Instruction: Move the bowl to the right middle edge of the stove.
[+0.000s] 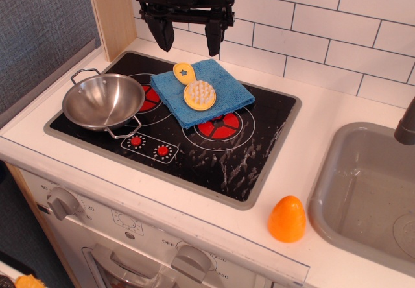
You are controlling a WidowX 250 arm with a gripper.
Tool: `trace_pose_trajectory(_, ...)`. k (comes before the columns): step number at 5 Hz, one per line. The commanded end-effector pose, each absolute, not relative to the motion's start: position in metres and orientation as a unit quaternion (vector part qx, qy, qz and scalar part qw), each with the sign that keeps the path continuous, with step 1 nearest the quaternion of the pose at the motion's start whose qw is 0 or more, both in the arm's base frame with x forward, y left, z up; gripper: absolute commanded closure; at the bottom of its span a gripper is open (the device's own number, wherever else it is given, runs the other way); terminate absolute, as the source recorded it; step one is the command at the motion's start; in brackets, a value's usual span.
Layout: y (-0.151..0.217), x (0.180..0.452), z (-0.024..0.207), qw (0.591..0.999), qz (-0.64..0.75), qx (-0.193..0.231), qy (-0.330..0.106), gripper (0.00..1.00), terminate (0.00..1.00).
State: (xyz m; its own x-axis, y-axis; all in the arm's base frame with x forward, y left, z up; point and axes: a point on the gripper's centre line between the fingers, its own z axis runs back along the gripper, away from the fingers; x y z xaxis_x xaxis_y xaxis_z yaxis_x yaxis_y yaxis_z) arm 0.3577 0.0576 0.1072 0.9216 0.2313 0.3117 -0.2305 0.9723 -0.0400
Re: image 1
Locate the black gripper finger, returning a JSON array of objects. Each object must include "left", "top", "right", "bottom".
[
  {"left": 205, "top": 19, "right": 225, "bottom": 56},
  {"left": 145, "top": 13, "right": 174, "bottom": 52}
]

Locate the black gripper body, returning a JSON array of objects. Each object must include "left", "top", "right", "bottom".
[{"left": 136, "top": 0, "right": 235, "bottom": 27}]

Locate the red left stove knob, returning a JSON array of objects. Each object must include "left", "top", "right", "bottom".
[{"left": 130, "top": 136, "right": 142, "bottom": 147}]

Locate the red stove knob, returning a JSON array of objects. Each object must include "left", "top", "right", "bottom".
[
  {"left": 157, "top": 145, "right": 170, "bottom": 157},
  {"left": 130, "top": 136, "right": 142, "bottom": 147}
]

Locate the red right stove knob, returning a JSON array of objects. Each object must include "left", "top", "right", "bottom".
[{"left": 157, "top": 145, "right": 170, "bottom": 157}]

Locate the black toy stove top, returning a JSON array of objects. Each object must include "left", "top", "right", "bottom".
[{"left": 45, "top": 51, "right": 302, "bottom": 210}]

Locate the blue folded cloth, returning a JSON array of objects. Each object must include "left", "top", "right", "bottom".
[{"left": 150, "top": 59, "right": 255, "bottom": 128}]

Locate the yellow scrub brush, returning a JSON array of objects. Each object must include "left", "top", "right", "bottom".
[{"left": 173, "top": 62, "right": 216, "bottom": 111}]

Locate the grey left oven knob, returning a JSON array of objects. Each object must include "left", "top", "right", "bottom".
[{"left": 47, "top": 187, "right": 80, "bottom": 221}]

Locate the grey oven knob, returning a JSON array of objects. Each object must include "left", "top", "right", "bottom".
[
  {"left": 171, "top": 245, "right": 213, "bottom": 283},
  {"left": 47, "top": 187, "right": 80, "bottom": 221}
]

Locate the orange plastic cone toy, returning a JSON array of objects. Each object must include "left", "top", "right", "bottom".
[{"left": 268, "top": 195, "right": 306, "bottom": 243}]

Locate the grey faucet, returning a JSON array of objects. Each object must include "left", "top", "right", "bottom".
[{"left": 394, "top": 98, "right": 415, "bottom": 145}]

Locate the white toy oven front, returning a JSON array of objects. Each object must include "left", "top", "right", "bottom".
[{"left": 21, "top": 171, "right": 309, "bottom": 287}]

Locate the grey plastic sink basin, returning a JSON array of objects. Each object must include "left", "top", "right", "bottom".
[{"left": 309, "top": 122, "right": 414, "bottom": 276}]

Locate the grey right oven knob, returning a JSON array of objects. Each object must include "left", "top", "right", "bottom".
[{"left": 171, "top": 245, "right": 213, "bottom": 283}]

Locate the orange object bottom left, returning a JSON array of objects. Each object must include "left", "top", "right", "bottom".
[{"left": 14, "top": 274, "right": 46, "bottom": 288}]

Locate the light wooden post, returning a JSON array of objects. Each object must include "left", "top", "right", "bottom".
[{"left": 91, "top": 0, "right": 137, "bottom": 62}]

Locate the grey oven door handle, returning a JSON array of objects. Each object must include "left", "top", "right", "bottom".
[{"left": 90, "top": 244, "right": 175, "bottom": 287}]

